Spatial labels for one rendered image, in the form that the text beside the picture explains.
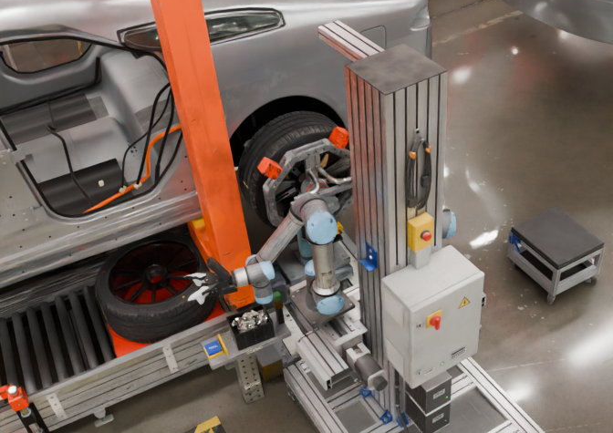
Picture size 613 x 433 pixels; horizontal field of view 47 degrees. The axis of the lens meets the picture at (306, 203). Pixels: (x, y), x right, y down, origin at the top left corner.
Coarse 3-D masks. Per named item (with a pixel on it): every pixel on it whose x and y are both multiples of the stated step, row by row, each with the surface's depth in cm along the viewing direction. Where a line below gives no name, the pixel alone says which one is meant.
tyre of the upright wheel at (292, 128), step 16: (304, 112) 382; (272, 128) 374; (288, 128) 370; (304, 128) 368; (320, 128) 370; (256, 144) 374; (272, 144) 367; (288, 144) 365; (304, 144) 369; (240, 160) 383; (256, 160) 370; (240, 176) 386; (256, 176) 368; (256, 192) 373; (256, 208) 379
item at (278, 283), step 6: (276, 270) 401; (276, 276) 396; (282, 276) 398; (276, 282) 392; (282, 282) 393; (276, 288) 392; (282, 288) 394; (282, 294) 395; (282, 300) 398; (252, 306) 421; (270, 306) 396; (270, 312) 407
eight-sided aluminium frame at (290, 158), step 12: (312, 144) 366; (324, 144) 365; (288, 156) 361; (300, 156) 361; (312, 156) 365; (348, 156) 376; (288, 168) 362; (276, 180) 364; (264, 192) 371; (348, 192) 397; (348, 204) 396; (276, 216) 377; (336, 216) 397
